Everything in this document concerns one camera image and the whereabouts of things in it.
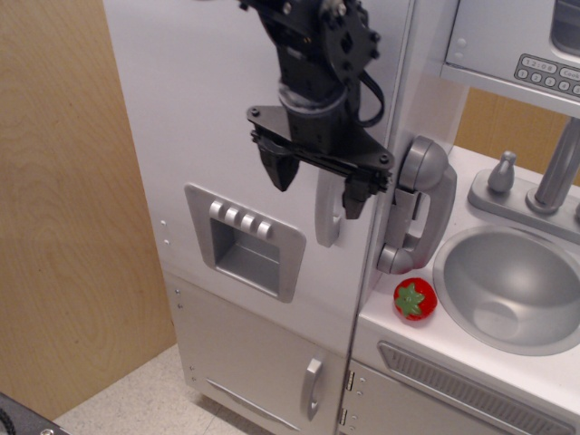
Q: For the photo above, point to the silver lower door handle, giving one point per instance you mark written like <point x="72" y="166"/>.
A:
<point x="309" y="403"/>

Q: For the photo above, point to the silver lower freezer door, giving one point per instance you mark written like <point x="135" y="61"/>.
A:
<point x="250" y="365"/>

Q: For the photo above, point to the red toy strawberry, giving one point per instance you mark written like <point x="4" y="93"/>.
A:
<point x="415" y="299"/>

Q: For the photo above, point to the brass cabinet hinge lower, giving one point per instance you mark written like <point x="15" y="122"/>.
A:
<point x="343" y="418"/>

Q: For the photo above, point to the white toy kitchen cabinet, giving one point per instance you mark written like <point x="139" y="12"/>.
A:
<point x="423" y="103"/>

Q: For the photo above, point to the toy microwave with keypad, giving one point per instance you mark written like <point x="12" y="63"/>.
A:
<point x="523" y="50"/>

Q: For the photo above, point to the grey toy wall phone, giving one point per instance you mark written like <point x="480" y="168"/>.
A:
<point x="420" y="212"/>

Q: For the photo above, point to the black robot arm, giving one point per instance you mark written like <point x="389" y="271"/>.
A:
<point x="328" y="101"/>

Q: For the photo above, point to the grey oven vent panel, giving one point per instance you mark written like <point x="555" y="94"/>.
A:
<point x="475" y="398"/>

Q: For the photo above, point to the silver fridge door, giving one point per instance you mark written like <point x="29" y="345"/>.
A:
<point x="189" y="72"/>

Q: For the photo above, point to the brass cabinet hinge upper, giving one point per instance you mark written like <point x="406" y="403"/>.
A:
<point x="350" y="380"/>

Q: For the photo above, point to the brass cabinet hinge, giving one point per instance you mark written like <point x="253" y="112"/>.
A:
<point x="350" y="380"/>
<point x="343" y="418"/>

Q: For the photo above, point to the silver fridge door handle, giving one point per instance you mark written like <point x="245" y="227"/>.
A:
<point x="328" y="208"/>

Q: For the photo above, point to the grey faucet with base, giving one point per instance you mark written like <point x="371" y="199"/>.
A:
<point x="547" y="205"/>

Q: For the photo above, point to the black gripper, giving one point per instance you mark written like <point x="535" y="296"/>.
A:
<point x="332" y="139"/>

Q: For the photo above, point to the silver round sink basin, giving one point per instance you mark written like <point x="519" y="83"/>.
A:
<point x="510" y="289"/>

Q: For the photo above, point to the black equipment corner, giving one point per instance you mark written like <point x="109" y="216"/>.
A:
<point x="18" y="419"/>

